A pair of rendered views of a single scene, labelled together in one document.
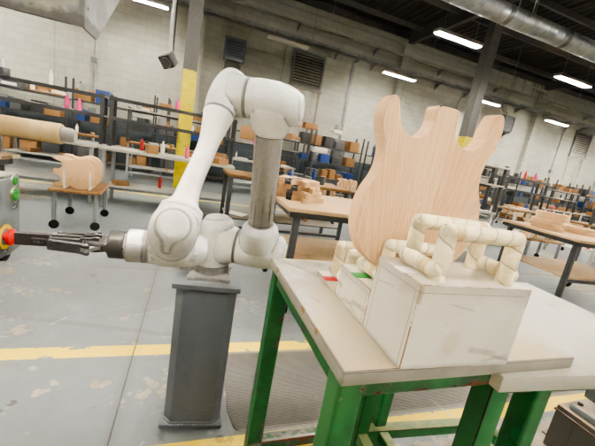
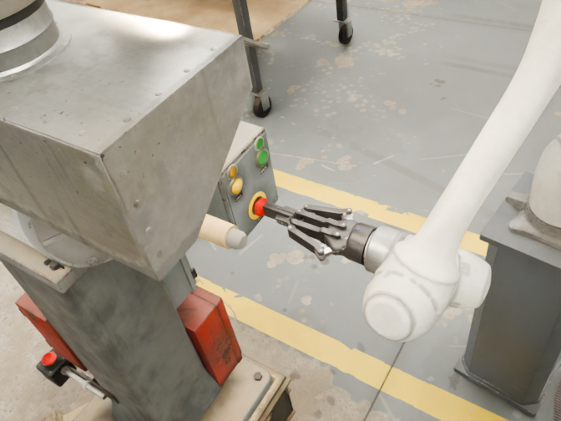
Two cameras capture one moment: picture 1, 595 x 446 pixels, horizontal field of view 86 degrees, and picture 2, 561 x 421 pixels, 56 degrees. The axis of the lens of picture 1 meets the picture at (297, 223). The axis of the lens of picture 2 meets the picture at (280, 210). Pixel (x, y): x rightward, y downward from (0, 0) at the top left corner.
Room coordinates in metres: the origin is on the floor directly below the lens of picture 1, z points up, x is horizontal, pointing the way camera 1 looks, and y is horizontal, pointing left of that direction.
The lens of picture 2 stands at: (0.36, -0.03, 1.74)
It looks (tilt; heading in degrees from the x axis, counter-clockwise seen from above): 45 degrees down; 60
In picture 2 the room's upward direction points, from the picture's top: 11 degrees counter-clockwise
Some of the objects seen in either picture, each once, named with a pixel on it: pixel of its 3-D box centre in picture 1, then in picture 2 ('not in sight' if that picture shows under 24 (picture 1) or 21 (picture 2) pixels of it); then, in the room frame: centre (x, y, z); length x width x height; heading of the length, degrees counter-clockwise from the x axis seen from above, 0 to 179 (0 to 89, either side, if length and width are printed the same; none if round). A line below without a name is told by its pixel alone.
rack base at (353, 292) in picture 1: (397, 294); not in sight; (0.79, -0.29, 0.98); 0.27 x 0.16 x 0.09; 110
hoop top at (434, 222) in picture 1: (452, 225); not in sight; (0.68, -0.33, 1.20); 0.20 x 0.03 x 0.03; 109
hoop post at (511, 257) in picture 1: (509, 261); not in sight; (0.63, -0.43, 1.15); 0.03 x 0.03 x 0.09
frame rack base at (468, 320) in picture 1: (442, 309); not in sight; (0.65, -0.34, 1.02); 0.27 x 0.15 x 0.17; 110
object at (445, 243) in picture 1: (442, 256); not in sight; (0.57, -0.27, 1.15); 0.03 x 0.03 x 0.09
